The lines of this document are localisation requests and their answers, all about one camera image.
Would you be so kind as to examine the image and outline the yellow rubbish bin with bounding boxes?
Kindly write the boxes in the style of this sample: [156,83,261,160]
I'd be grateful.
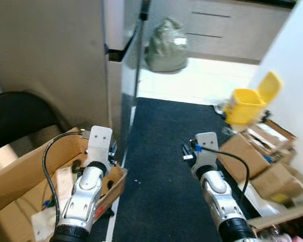
[223,71,284,127]

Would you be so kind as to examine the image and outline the black floor mat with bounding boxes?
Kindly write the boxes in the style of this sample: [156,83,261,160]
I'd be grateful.
[110,96,274,242]

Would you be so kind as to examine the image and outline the white plastic base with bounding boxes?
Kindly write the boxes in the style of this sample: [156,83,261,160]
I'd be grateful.
[236,178,294,218]

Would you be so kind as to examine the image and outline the small closed cardboard box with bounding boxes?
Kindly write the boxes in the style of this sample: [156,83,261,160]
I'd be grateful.
[249,161,303,203]

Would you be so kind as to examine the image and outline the large open cardboard box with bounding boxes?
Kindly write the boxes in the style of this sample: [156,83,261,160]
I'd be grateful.
[0,128,127,242]

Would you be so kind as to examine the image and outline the black chair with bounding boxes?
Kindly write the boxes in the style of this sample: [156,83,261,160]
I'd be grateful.
[0,91,62,153]

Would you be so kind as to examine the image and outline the grey-green filled bag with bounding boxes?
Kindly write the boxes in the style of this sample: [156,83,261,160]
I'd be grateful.
[143,16,189,74]

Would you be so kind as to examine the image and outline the brown cardboard flap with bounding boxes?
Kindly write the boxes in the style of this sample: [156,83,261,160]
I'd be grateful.
[251,204,303,233]

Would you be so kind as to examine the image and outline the stainless steel fridge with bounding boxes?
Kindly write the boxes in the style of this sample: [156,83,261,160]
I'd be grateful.
[0,0,152,152]

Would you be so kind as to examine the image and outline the beige drawer cabinet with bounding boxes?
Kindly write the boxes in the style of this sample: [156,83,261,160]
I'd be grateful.
[157,0,299,66]

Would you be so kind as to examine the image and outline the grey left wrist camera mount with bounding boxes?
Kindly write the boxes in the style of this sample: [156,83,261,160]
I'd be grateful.
[86,126,114,164]

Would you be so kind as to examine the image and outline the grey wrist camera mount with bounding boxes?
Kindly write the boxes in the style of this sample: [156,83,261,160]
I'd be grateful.
[194,132,220,177]
[86,126,114,164]

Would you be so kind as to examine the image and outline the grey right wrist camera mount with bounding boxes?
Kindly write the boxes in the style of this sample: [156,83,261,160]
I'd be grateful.
[194,132,220,177]

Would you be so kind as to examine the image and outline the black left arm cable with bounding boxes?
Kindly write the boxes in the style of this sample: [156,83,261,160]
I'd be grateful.
[42,130,90,225]

